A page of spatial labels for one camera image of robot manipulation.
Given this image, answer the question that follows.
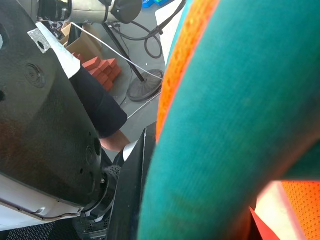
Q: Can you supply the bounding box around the person bare hand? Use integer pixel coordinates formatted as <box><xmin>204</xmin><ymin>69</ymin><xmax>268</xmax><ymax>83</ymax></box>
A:
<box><xmin>99</xmin><ymin>130</ymin><xmax>132</xmax><ymax>153</ymax></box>

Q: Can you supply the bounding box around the orange and teal backpack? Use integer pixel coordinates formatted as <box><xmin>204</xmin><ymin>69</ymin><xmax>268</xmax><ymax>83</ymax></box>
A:
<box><xmin>138</xmin><ymin>0</ymin><xmax>320</xmax><ymax>240</ymax></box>

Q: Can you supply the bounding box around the brown cardboard box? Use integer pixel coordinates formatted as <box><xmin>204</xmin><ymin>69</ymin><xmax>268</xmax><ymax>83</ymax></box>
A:
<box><xmin>59</xmin><ymin>21</ymin><xmax>105</xmax><ymax>64</ymax></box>

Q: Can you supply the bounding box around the black flat panel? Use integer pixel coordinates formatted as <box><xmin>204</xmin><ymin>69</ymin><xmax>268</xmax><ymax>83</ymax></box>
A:
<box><xmin>107</xmin><ymin>127</ymin><xmax>157</xmax><ymax>240</ymax></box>

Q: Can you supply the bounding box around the red foam block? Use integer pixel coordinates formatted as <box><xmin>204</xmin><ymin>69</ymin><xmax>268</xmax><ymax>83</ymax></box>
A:
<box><xmin>81</xmin><ymin>56</ymin><xmax>102</xmax><ymax>72</ymax></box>
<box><xmin>101</xmin><ymin>78</ymin><xmax>115</xmax><ymax>92</ymax></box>
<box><xmin>98</xmin><ymin>57</ymin><xmax>119</xmax><ymax>71</ymax></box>

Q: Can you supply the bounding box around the black stand with round base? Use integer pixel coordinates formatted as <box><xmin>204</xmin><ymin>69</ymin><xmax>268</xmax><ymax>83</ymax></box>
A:
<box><xmin>101</xmin><ymin>22</ymin><xmax>165</xmax><ymax>103</ymax></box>

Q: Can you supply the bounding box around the blue plastic bin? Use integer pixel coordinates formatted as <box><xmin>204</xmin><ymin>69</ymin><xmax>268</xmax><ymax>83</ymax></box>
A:
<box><xmin>141</xmin><ymin>0</ymin><xmax>181</xmax><ymax>10</ymax></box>

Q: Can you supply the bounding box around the thin white cord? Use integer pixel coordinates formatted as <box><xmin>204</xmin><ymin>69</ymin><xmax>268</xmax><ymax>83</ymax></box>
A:
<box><xmin>71</xmin><ymin>21</ymin><xmax>165</xmax><ymax>81</ymax></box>

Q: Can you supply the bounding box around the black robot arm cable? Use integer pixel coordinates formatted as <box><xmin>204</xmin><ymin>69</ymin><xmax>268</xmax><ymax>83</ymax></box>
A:
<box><xmin>99</xmin><ymin>0</ymin><xmax>188</xmax><ymax>60</ymax></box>

